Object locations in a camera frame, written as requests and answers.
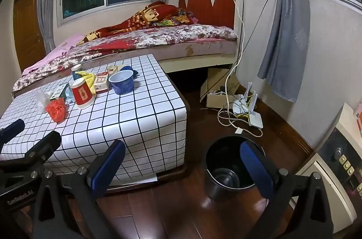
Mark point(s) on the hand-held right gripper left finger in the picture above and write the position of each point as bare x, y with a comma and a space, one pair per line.
109, 162

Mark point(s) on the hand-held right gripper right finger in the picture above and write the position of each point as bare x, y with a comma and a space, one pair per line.
256, 171

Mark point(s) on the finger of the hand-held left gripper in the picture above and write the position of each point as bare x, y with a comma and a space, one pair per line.
12, 128
45, 145

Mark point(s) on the black trash bin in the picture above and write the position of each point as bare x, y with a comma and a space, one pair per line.
223, 179

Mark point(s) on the orange plastic bag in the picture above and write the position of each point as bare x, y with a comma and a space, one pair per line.
56, 110

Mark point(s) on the clear plastic bag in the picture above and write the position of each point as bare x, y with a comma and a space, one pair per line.
42, 100

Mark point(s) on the light blue wrapper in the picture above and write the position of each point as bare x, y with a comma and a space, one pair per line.
69, 94

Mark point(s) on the green white box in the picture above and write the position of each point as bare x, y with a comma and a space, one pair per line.
60, 90

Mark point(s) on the red paper cup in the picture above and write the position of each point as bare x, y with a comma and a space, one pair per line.
82, 94

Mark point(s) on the blue paper bowl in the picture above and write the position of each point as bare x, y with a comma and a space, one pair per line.
121, 86

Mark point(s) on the white red milk carton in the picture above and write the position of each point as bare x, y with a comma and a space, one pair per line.
101, 83

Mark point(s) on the yellow cloth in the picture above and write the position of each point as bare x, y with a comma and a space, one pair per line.
89, 79

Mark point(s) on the blue label paper cup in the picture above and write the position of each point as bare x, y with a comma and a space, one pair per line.
75, 72

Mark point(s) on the beige paper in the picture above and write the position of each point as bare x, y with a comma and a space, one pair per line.
113, 68

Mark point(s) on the white plug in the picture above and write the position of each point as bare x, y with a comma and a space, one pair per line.
239, 131

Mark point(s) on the checkered cloth table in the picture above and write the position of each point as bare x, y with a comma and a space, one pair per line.
113, 114

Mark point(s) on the flat white router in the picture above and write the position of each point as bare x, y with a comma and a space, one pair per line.
256, 120

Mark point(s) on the white router with antennas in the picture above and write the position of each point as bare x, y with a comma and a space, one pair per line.
240, 106

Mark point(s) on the cream bedside cabinet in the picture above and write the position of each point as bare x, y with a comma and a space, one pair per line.
325, 185

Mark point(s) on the pink sheet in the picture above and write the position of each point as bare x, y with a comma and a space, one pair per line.
65, 45

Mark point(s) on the brown wooden door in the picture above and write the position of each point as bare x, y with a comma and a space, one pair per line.
27, 29

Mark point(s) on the cardboard box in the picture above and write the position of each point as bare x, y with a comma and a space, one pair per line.
215, 75

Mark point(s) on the bed with pink mattress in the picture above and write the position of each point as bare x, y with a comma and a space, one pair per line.
198, 48

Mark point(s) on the red printed blanket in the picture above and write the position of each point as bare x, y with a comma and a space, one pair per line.
141, 15

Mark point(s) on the red white headboard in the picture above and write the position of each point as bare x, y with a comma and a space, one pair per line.
203, 1

